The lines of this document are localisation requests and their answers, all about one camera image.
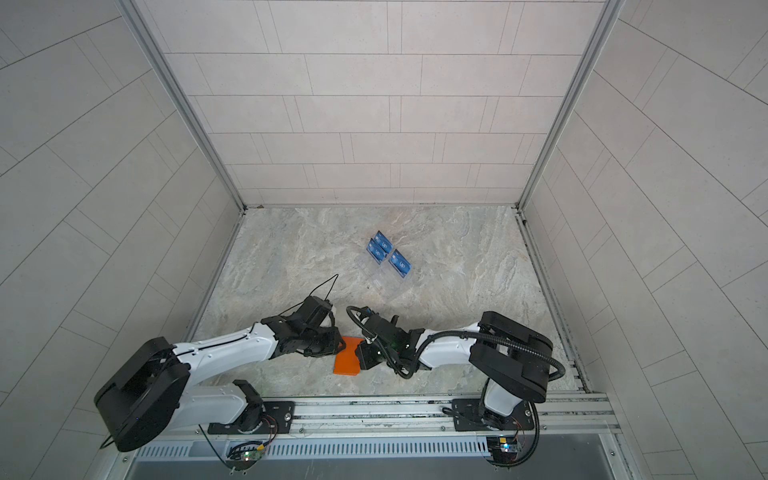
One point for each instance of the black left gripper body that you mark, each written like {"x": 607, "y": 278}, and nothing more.
{"x": 320, "y": 343}

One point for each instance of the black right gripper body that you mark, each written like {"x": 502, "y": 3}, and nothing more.
{"x": 373, "y": 356}

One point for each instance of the orange card holder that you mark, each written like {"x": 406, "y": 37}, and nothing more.
{"x": 346, "y": 361}

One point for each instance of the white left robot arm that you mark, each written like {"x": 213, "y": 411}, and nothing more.
{"x": 162, "y": 386}

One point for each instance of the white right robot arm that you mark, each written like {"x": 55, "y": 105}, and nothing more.
{"x": 517, "y": 361}

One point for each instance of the right card stack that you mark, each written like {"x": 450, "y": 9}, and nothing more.
{"x": 395, "y": 277}

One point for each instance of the card stack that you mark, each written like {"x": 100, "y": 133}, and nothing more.
{"x": 376, "y": 253}
{"x": 395, "y": 277}

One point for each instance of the left card stack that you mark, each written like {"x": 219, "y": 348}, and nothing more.
{"x": 376, "y": 253}

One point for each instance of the left green circuit board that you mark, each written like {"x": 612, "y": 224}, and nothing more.
{"x": 243, "y": 456}

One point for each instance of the green circuit board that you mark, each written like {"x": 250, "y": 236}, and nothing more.
{"x": 503, "y": 451}
{"x": 243, "y": 456}

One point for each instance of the right green circuit board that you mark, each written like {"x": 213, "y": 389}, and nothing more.
{"x": 503, "y": 451}

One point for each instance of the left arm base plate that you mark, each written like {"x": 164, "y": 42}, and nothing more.
{"x": 273, "y": 417}

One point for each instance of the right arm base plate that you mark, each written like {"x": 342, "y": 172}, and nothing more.
{"x": 470, "y": 414}

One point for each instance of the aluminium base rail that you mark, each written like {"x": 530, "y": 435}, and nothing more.
{"x": 314, "y": 417}

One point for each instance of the aluminium corner post left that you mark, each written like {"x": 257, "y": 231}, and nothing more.
{"x": 139, "y": 28}

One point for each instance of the aluminium corner post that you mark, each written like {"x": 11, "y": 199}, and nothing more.
{"x": 139, "y": 28}
{"x": 605, "y": 22}

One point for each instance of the aluminium corner post right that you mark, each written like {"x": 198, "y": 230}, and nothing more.
{"x": 605, "y": 22}

